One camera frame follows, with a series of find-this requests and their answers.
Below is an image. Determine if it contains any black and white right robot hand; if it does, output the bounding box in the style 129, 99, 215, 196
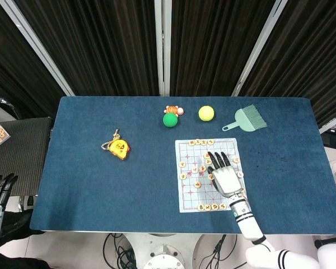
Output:
207, 151, 245, 198

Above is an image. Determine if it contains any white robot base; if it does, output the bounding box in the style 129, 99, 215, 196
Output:
123, 232, 207, 269

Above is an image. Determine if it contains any paper chinese chess board sheet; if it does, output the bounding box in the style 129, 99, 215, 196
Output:
175, 137, 250, 214

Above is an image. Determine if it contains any green plastic hand brush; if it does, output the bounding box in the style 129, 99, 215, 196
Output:
222, 104, 268, 132

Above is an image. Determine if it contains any yellow tennis ball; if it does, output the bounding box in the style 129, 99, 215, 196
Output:
198, 105, 215, 122

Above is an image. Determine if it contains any black ribbed case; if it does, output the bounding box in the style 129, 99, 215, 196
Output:
0, 117, 53, 197

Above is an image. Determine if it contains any green foam ball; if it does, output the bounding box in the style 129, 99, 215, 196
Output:
162, 112, 180, 128

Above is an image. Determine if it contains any orange and pink plush toy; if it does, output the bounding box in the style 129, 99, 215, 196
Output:
164, 105, 184, 116

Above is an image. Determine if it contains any chrome and black chair part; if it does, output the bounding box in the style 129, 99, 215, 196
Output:
0, 95, 19, 120

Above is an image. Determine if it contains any blue felt table mat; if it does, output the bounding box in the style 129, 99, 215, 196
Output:
29, 96, 336, 235

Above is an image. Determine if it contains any black pleated curtain panel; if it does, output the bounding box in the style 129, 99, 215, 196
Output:
170, 0, 277, 96
15, 0, 160, 96
237, 0, 336, 128
0, 0, 69, 121

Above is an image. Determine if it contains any black cable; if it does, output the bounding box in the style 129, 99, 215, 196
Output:
102, 232, 137, 269
198, 234, 239, 269

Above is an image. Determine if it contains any aluminium frame post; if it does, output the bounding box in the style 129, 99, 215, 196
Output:
154, 0, 172, 97
319, 117, 336, 135
231, 0, 288, 97
0, 0, 75, 97

